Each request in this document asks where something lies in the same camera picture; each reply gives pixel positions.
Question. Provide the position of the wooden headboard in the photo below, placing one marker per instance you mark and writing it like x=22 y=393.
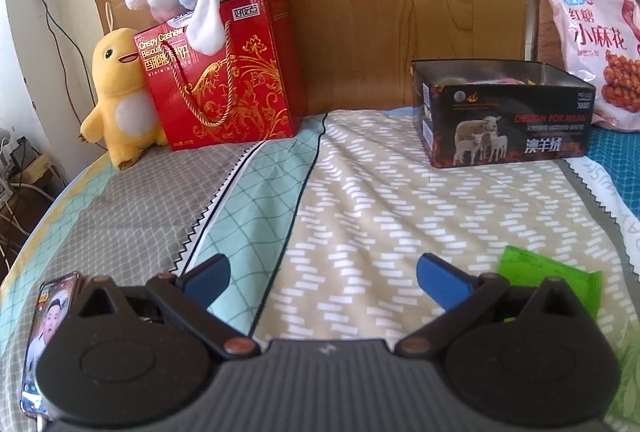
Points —
x=375 y=2

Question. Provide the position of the smartphone with lit screen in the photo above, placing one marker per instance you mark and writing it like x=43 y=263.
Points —
x=42 y=337

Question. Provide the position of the pink small snack packet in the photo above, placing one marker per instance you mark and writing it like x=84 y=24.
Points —
x=507 y=78

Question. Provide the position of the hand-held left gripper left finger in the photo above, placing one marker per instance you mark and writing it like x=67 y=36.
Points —
x=207 y=279

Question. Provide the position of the large pink snack bag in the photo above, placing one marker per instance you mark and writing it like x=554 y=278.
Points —
x=600 y=47

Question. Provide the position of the red gift box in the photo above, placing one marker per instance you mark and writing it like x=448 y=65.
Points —
x=225 y=77

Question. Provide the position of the power strip with plugs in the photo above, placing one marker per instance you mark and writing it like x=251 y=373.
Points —
x=22 y=167

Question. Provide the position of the bright green snack packet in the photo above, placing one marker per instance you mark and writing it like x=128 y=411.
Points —
x=545 y=272

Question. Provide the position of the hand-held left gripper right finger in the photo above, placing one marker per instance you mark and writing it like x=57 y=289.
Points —
x=440 y=279

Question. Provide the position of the printed bed sheet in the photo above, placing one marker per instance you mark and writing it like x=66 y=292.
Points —
x=350 y=212

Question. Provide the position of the black tin box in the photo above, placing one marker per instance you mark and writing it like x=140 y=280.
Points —
x=505 y=132

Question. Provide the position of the pale green leaf-print snack packet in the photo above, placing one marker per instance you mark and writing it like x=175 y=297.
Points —
x=627 y=377

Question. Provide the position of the yellow plush toy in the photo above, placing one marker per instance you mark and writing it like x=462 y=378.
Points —
x=122 y=102

